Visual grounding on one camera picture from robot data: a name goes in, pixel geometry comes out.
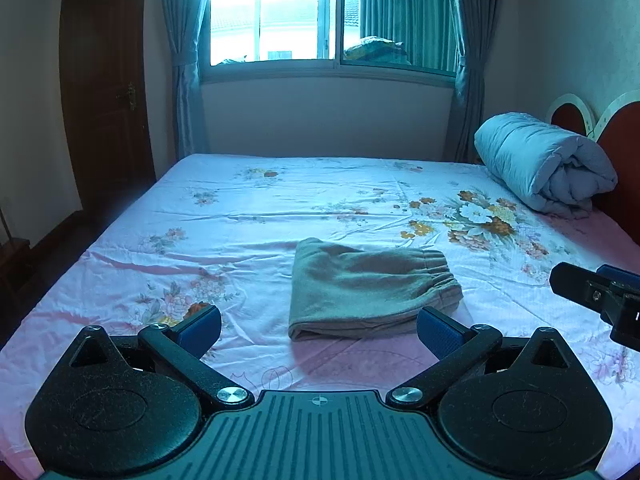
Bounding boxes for window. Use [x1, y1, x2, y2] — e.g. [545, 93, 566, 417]
[200, 0, 458, 86]

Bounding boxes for dark wooden cabinet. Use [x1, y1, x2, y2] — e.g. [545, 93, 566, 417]
[0, 237, 33, 313]

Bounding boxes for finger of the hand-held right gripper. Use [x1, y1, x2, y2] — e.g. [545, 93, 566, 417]
[549, 262, 613, 317]
[597, 264, 640, 293]

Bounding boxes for grey pants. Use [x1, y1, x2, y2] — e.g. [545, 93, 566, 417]
[287, 237, 463, 343]

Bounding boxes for bed with floral sheet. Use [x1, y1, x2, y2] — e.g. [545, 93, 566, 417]
[0, 152, 640, 480]

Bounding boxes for brass door handle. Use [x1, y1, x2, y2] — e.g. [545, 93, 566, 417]
[116, 82, 138, 111]

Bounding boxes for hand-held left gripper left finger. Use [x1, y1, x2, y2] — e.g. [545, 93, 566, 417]
[67, 304, 254, 409]

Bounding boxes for red wooden headboard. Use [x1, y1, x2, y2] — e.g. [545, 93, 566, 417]
[549, 91, 640, 231]

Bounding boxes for rolled grey duvet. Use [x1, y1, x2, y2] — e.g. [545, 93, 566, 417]
[473, 112, 619, 220]

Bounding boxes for yellow patterned cloth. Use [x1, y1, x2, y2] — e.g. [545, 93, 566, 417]
[344, 36, 412, 65]

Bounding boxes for teal curtain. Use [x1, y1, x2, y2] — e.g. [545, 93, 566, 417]
[159, 0, 212, 160]
[360, 0, 496, 163]

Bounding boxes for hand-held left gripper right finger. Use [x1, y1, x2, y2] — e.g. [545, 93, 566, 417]
[386, 306, 576, 409]

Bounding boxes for dark wooden door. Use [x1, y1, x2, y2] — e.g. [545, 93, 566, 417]
[59, 0, 158, 221]

